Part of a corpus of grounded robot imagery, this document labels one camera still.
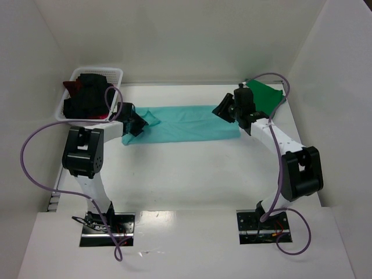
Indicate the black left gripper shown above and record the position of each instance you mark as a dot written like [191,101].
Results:
[135,123]

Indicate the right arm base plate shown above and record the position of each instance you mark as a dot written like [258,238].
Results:
[252,231]

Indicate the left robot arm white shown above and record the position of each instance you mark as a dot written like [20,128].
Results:
[83,158]

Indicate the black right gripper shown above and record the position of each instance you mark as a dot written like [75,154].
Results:
[227,108]

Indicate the dark green folded t shirt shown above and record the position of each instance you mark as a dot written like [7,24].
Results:
[266,98]

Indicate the teal t shirt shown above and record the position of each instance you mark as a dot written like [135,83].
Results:
[181,124]

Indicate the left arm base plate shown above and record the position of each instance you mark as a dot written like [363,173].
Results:
[95,234]

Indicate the black garment in basket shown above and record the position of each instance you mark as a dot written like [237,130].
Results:
[93,100]

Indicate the red garment in basket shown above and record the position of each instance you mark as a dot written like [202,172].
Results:
[73,87]

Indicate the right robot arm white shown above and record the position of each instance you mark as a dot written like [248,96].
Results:
[300,171]

